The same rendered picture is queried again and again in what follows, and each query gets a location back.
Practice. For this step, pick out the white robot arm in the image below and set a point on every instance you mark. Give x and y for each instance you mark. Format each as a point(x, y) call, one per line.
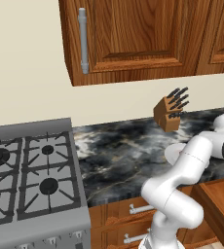
point(172, 197)

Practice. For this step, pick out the wooden knife block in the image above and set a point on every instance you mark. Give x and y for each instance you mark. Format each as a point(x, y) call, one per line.
point(167, 113)

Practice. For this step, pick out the white plate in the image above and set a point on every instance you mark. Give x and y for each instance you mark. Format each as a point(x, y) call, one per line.
point(171, 153)

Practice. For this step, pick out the wooden drawer front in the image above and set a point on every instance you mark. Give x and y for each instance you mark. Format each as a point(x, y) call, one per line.
point(114, 212)
point(114, 238)

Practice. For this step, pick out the open wooden drawer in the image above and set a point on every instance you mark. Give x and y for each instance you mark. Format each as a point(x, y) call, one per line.
point(219, 204)

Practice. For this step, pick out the grey gas hob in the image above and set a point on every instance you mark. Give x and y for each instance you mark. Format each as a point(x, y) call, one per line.
point(36, 168)

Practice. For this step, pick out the grey hob knob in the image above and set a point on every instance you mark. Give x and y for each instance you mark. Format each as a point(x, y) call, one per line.
point(52, 241)
point(78, 234)
point(26, 246)

